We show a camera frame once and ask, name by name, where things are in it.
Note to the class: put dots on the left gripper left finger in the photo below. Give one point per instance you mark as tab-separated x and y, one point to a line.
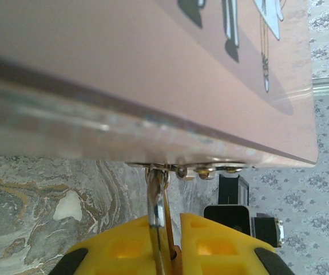
110	252

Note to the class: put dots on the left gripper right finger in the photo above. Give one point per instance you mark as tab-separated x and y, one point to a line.
224	252

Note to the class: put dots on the small brass padlock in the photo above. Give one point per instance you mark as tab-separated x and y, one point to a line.
156	206

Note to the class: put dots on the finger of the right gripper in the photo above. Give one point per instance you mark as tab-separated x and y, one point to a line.
227	220
233	189

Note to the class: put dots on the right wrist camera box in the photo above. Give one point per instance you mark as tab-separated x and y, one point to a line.
265	230

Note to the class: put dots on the pink tin box with cartoon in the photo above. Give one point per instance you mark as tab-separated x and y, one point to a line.
124	71

